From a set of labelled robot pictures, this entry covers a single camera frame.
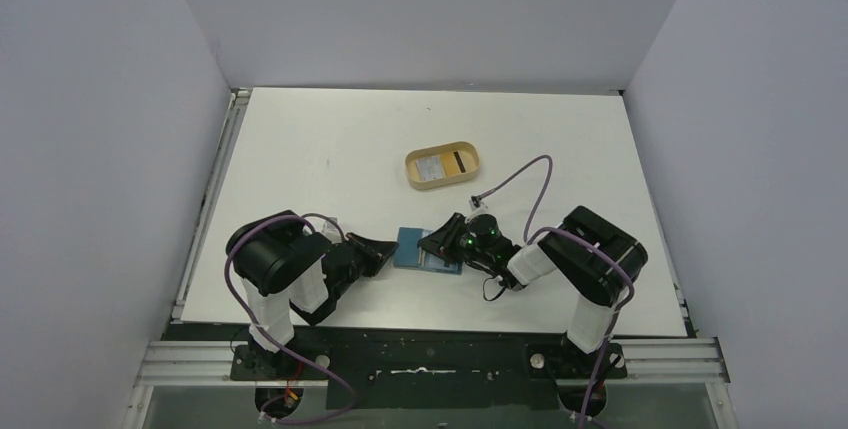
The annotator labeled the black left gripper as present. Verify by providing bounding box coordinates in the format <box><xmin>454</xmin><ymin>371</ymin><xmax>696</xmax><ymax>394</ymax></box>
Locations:
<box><xmin>333</xmin><ymin>231</ymin><xmax>399</xmax><ymax>298</ymax></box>

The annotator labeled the teal leather card holder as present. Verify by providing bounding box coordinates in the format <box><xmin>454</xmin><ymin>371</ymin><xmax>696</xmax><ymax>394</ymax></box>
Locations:
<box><xmin>392</xmin><ymin>227</ymin><xmax>462</xmax><ymax>275</ymax></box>

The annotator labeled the beige oval plastic tray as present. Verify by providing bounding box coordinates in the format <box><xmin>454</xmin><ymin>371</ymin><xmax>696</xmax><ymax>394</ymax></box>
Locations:
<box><xmin>404</xmin><ymin>141</ymin><xmax>481</xmax><ymax>191</ymax></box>

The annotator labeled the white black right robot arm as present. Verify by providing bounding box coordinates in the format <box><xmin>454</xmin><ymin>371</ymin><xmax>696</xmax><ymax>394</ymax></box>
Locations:
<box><xmin>417</xmin><ymin>206</ymin><xmax>648</xmax><ymax>376</ymax></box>

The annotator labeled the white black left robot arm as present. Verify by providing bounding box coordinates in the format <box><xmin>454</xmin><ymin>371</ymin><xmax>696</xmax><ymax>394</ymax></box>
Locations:
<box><xmin>225</xmin><ymin>210</ymin><xmax>399</xmax><ymax>378</ymax></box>

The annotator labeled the grey VIP card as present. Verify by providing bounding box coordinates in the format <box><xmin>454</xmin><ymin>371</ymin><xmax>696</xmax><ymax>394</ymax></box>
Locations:
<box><xmin>415</xmin><ymin>155</ymin><xmax>446</xmax><ymax>183</ymax></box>

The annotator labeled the gold card with black stripe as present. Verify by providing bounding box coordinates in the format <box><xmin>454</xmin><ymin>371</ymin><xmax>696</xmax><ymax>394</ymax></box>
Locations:
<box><xmin>440</xmin><ymin>151</ymin><xmax>466</xmax><ymax>177</ymax></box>

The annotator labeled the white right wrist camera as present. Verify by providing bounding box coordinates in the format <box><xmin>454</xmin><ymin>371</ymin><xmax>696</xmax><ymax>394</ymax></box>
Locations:
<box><xmin>469</xmin><ymin>196</ymin><xmax>488</xmax><ymax>214</ymax></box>

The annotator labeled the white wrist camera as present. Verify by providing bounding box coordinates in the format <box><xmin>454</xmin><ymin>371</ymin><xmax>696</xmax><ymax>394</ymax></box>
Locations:
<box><xmin>469</xmin><ymin>196</ymin><xmax>488</xmax><ymax>214</ymax></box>
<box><xmin>322</xmin><ymin>217</ymin><xmax>344</xmax><ymax>236</ymax></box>

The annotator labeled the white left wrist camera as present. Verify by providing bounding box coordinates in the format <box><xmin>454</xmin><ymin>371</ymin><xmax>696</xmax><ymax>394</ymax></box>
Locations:
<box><xmin>322</xmin><ymin>217</ymin><xmax>344</xmax><ymax>236</ymax></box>

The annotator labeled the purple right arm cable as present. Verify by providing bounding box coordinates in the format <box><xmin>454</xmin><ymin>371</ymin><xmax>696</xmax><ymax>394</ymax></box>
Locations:
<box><xmin>473</xmin><ymin>154</ymin><xmax>637</xmax><ymax>429</ymax></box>

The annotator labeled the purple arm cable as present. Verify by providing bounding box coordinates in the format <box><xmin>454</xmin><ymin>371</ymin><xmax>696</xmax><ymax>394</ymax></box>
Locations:
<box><xmin>223</xmin><ymin>212</ymin><xmax>359</xmax><ymax>427</ymax></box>
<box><xmin>473</xmin><ymin>154</ymin><xmax>637</xmax><ymax>429</ymax></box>

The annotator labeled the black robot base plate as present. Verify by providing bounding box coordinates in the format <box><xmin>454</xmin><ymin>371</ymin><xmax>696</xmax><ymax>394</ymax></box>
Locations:
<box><xmin>162</xmin><ymin>323</ymin><xmax>627</xmax><ymax>414</ymax></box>

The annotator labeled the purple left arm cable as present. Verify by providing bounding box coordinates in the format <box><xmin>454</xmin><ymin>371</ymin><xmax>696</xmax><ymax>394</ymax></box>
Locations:
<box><xmin>223</xmin><ymin>212</ymin><xmax>359</xmax><ymax>427</ymax></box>

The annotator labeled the aluminium frame rail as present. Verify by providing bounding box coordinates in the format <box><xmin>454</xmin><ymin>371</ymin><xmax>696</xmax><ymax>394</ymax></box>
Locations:
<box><xmin>121</xmin><ymin>88</ymin><xmax>253</xmax><ymax>428</ymax></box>

